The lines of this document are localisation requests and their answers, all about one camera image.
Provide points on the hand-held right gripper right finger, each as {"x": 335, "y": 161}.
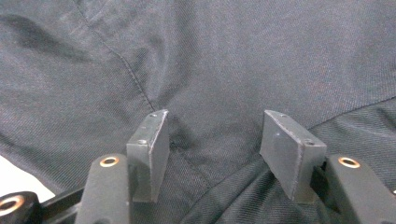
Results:
{"x": 289, "y": 155}

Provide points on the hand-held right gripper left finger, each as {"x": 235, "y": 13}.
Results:
{"x": 151, "y": 155}

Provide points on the black button-up shirt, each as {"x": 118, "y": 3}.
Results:
{"x": 202, "y": 56}

